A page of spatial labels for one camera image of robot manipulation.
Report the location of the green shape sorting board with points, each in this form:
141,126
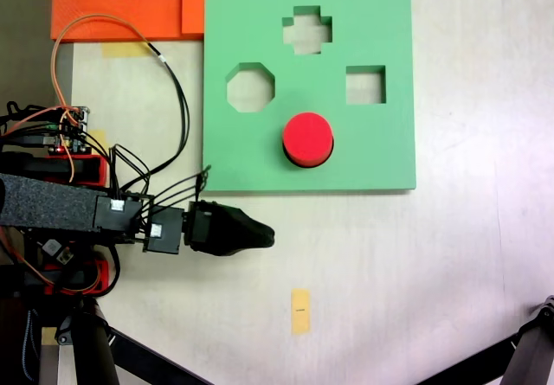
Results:
372,151

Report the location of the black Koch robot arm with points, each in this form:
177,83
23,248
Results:
43,203

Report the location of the red cylinder block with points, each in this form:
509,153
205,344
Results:
307,136

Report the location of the small circuit board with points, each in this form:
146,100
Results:
69,140

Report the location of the black tripod leg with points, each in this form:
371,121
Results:
93,354
526,359

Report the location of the wide yellow tape strip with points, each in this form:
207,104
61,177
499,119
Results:
121,49

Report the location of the red arm base mount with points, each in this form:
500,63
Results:
103,171

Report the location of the yellow printed tape label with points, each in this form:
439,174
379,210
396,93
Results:
300,311

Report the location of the small yellow tape piece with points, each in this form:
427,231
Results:
47,336
100,136

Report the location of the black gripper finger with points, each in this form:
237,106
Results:
223,254
246,233

